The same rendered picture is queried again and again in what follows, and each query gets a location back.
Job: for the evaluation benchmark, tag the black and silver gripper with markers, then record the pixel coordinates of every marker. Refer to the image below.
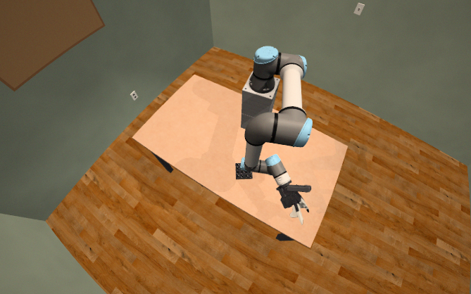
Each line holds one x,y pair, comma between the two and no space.
294,200

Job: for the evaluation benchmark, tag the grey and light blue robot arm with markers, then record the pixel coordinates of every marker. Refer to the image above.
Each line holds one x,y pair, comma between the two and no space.
291,127

